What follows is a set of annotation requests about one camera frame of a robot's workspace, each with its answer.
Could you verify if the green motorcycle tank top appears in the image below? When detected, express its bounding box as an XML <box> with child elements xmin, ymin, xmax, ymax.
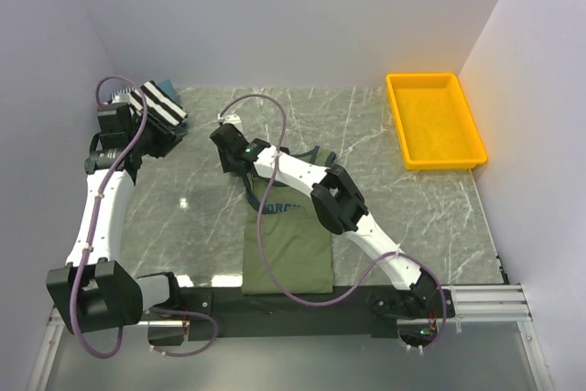
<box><xmin>242</xmin><ymin>174</ymin><xmax>334</xmax><ymax>295</ymax></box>

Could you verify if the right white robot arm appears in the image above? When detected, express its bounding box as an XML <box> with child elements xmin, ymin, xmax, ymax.
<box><xmin>210</xmin><ymin>123</ymin><xmax>448</xmax><ymax>319</ymax></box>

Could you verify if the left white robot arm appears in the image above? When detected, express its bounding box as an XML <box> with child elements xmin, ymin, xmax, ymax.
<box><xmin>46</xmin><ymin>120</ymin><xmax>187</xmax><ymax>333</ymax></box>

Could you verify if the black white striped tank top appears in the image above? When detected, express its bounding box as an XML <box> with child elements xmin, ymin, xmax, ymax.
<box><xmin>127</xmin><ymin>81</ymin><xmax>188</xmax><ymax>126</ymax></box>

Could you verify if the yellow plastic tray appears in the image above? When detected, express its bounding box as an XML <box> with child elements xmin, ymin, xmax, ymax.
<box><xmin>385</xmin><ymin>72</ymin><xmax>488</xmax><ymax>170</ymax></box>

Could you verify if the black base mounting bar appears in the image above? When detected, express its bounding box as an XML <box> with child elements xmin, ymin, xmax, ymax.
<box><xmin>179</xmin><ymin>286</ymin><xmax>419</xmax><ymax>338</ymax></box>

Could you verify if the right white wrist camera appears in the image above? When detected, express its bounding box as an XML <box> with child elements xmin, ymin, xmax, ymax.
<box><xmin>217</xmin><ymin>113</ymin><xmax>243</xmax><ymax>130</ymax></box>

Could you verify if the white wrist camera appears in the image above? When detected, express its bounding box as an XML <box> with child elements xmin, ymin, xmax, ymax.
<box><xmin>97</xmin><ymin>99</ymin><xmax>136</xmax><ymax>136</ymax></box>
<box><xmin>217</xmin><ymin>113</ymin><xmax>243</xmax><ymax>130</ymax></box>

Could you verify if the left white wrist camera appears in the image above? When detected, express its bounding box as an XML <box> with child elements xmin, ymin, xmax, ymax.
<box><xmin>97</xmin><ymin>99</ymin><xmax>136</xmax><ymax>136</ymax></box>

